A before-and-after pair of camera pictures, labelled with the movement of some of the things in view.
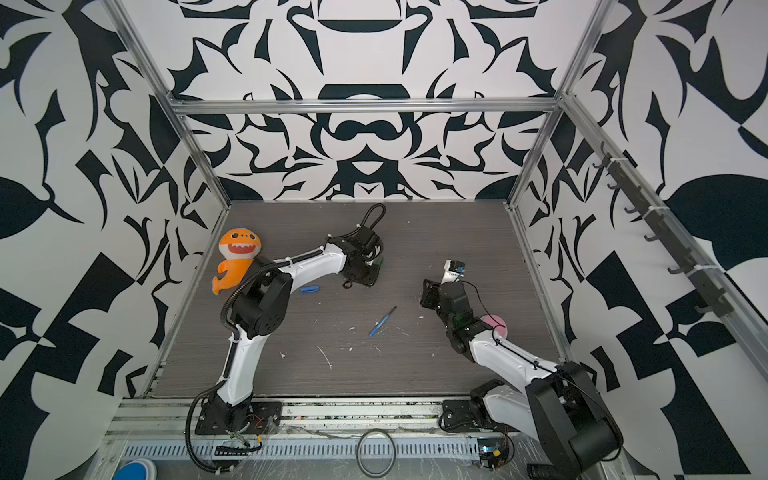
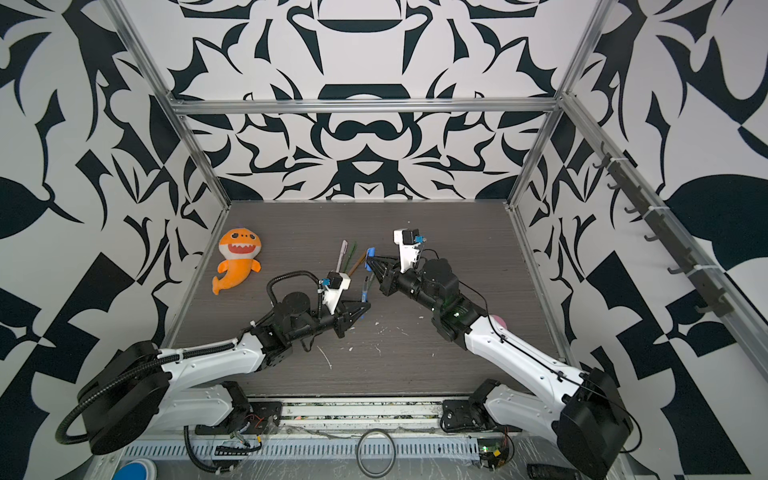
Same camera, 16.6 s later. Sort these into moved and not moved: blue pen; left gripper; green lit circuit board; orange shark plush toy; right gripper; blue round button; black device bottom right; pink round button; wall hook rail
Moved: blue pen; right gripper; left gripper
Not moved: blue round button; pink round button; black device bottom right; orange shark plush toy; green lit circuit board; wall hook rail
